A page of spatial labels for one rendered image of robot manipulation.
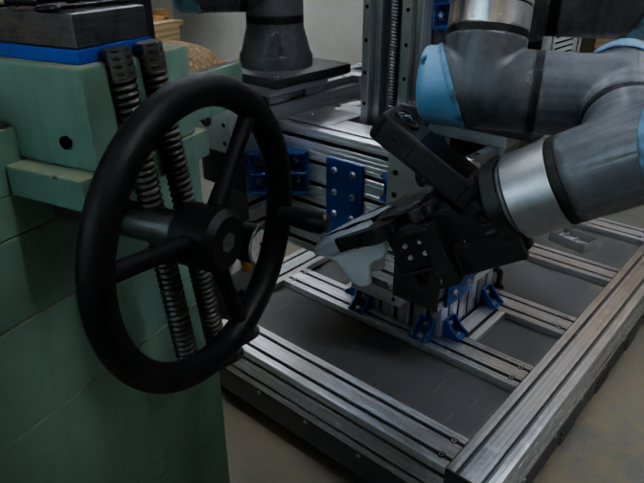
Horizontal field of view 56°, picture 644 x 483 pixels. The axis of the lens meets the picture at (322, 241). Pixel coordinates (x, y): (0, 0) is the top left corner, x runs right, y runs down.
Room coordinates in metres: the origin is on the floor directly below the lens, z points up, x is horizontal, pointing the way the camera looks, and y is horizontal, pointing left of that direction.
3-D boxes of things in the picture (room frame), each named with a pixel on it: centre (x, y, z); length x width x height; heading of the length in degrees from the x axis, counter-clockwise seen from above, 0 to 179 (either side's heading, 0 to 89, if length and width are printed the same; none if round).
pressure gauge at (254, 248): (0.79, 0.10, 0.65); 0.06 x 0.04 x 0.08; 153
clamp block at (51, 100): (0.59, 0.22, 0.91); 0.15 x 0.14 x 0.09; 153
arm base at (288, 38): (1.30, 0.10, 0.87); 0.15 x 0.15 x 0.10
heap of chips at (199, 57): (0.86, 0.20, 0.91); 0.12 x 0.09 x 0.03; 63
